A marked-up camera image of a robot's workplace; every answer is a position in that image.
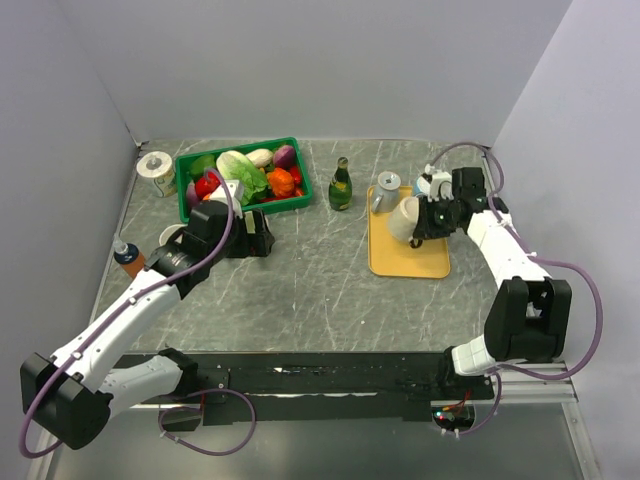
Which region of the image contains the orange spray bottle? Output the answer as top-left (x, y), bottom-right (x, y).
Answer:
top-left (112, 234), bottom-right (145, 279)

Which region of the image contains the green napa cabbage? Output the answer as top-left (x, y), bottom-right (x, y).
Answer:
top-left (216, 150), bottom-right (269, 206)

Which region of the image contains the red chili toy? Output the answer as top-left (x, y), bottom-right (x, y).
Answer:
top-left (289, 166), bottom-right (305, 196)

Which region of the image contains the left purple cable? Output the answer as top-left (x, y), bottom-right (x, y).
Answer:
top-left (17, 168), bottom-right (237, 459)

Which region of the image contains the orange pumpkin toy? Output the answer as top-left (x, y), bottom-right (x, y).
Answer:
top-left (267, 167), bottom-right (296, 197)

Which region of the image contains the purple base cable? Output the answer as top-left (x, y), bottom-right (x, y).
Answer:
top-left (157, 387), bottom-right (257, 457)

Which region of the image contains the purple eggplant toy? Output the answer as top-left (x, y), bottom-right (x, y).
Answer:
top-left (185, 181), bottom-right (200, 210)

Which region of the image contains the green bell pepper toy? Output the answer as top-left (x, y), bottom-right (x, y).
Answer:
top-left (189, 154), bottom-right (216, 181)

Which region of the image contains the grey mug upside down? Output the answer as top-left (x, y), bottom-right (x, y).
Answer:
top-left (370, 171), bottom-right (401, 214)

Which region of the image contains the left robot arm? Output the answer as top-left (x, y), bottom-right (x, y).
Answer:
top-left (20, 200), bottom-right (275, 450)

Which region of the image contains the light blue mug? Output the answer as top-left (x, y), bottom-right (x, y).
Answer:
top-left (412, 175), bottom-right (430, 197)

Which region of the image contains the white green paper cup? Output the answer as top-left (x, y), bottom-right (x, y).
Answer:
top-left (136, 151), bottom-right (177, 198)

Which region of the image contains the green plastic crate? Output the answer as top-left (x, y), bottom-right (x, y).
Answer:
top-left (175, 137), bottom-right (312, 222)

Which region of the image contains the red bell pepper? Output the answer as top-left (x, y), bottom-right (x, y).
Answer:
top-left (195, 175), bottom-right (220, 200)

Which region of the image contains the yellow tray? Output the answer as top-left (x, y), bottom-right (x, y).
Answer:
top-left (367, 186), bottom-right (451, 279)

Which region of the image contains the cream ribbed mug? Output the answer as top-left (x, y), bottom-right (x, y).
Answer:
top-left (387, 196), bottom-right (420, 243)

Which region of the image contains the green glass bottle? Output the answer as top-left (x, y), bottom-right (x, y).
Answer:
top-left (328, 157), bottom-right (352, 211)

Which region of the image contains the green mug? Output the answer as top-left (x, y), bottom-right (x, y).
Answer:
top-left (158, 223), bottom-right (186, 246)

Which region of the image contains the purple onion toy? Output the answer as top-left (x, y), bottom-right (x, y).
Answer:
top-left (273, 145), bottom-right (297, 170)

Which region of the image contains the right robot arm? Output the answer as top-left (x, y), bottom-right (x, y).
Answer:
top-left (409, 166), bottom-right (572, 399)

